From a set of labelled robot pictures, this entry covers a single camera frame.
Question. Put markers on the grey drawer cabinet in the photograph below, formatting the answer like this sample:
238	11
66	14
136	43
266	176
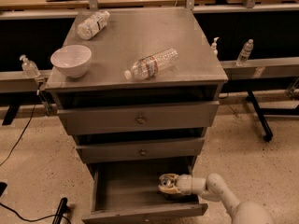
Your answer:
130	35

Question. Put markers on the top grey drawer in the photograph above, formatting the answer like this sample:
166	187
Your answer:
138	118

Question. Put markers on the black table leg right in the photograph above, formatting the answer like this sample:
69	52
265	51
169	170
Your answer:
268	133

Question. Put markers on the white ceramic bowl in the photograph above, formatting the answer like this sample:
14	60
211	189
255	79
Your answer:
72	60

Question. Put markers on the hand sanitizer pump bottle left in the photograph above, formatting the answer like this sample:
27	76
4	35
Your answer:
29	67

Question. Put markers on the clear water bottle lying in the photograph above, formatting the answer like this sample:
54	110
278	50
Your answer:
152	65

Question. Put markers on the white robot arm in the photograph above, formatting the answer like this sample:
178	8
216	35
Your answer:
214	188

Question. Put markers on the black stand foot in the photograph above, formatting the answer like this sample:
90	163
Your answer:
61	210

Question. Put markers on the middle grey drawer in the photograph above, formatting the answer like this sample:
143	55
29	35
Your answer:
143	150

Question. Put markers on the bottom grey open drawer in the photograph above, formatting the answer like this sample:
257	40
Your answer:
126	192

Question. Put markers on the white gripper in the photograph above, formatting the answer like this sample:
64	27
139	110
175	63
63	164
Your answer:
184	185

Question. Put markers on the small water bottle right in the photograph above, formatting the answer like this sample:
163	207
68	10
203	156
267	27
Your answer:
245	53

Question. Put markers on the red bull can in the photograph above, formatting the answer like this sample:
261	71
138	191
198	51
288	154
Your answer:
165	182

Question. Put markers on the small pump bottle right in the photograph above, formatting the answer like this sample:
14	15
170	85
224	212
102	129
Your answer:
214	46

